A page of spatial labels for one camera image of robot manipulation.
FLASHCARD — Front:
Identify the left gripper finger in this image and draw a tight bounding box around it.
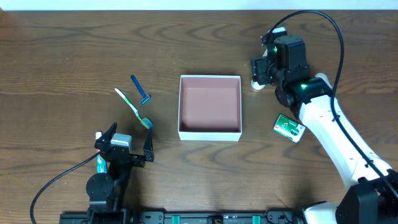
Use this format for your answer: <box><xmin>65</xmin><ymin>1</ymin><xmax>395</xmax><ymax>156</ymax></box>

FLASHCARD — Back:
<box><xmin>143</xmin><ymin>128</ymin><xmax>154</xmax><ymax>162</ymax></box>
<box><xmin>98</xmin><ymin>122</ymin><xmax>118</xmax><ymax>144</ymax></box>

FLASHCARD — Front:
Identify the white conditioner tube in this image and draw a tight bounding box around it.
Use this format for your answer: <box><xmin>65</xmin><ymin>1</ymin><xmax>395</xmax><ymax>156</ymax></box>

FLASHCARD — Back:
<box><xmin>250</xmin><ymin>49</ymin><xmax>269</xmax><ymax>91</ymax></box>

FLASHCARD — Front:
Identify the green soap box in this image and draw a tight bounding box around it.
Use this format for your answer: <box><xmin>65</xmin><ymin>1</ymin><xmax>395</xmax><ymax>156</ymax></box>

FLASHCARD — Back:
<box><xmin>273</xmin><ymin>114</ymin><xmax>306</xmax><ymax>143</ymax></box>

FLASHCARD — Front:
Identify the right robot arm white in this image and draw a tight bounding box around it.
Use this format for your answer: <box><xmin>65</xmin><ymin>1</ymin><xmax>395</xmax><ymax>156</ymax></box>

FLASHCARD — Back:
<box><xmin>251</xmin><ymin>30</ymin><xmax>397</xmax><ymax>223</ymax></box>

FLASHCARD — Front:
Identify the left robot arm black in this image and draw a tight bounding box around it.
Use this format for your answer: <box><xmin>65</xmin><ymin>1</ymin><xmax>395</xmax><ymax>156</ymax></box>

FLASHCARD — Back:
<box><xmin>86</xmin><ymin>123</ymin><xmax>154</xmax><ymax>210</ymax></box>

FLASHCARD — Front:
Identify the teal toothpaste tube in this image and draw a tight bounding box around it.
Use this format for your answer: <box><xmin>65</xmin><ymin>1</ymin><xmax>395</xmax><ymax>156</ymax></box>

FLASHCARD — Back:
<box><xmin>95</xmin><ymin>131</ymin><xmax>108</xmax><ymax>173</ymax></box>

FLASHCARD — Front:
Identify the green white toothbrush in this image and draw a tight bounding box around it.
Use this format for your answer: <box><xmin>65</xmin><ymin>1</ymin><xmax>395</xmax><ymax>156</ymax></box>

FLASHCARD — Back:
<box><xmin>114</xmin><ymin>88</ymin><xmax>153</xmax><ymax>129</ymax></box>

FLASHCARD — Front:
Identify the blue disposable razor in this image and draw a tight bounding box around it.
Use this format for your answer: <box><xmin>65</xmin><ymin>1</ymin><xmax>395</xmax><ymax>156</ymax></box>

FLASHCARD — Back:
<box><xmin>130</xmin><ymin>75</ymin><xmax>152</xmax><ymax>105</ymax></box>

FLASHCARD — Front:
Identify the white box pink interior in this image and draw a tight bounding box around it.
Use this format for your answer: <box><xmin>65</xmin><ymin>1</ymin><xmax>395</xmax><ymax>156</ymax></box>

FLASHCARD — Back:
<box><xmin>178</xmin><ymin>75</ymin><xmax>243</xmax><ymax>141</ymax></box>

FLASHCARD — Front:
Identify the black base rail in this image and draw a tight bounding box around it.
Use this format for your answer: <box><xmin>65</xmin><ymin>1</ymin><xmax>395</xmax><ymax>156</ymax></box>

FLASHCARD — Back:
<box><xmin>59</xmin><ymin>209</ymin><xmax>306</xmax><ymax>224</ymax></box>

